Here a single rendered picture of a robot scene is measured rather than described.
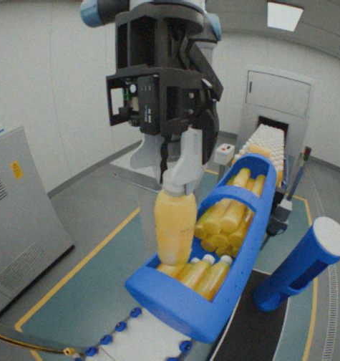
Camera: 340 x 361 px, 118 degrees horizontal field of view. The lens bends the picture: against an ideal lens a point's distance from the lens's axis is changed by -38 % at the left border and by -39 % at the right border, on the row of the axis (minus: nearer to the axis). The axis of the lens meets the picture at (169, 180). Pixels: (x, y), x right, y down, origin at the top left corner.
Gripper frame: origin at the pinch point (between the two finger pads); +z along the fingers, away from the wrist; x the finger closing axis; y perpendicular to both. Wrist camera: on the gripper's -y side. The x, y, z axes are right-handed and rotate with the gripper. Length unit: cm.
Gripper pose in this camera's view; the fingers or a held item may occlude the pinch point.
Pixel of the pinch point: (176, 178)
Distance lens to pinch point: 23.3
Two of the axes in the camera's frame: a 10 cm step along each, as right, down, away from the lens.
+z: 0.0, 8.3, 5.5
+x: 8.0, 3.3, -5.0
